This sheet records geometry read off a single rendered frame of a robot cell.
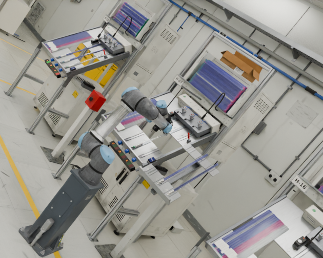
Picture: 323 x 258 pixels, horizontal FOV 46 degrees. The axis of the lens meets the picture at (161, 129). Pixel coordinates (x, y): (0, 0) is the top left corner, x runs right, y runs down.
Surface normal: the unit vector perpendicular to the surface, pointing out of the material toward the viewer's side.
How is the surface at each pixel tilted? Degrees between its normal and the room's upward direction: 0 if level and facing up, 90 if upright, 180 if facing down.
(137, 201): 90
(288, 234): 44
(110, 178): 90
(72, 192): 90
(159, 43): 90
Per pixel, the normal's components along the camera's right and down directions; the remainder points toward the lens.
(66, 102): -0.57, -0.28
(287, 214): 0.04, -0.75
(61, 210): -0.33, -0.05
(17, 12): 0.55, 0.57
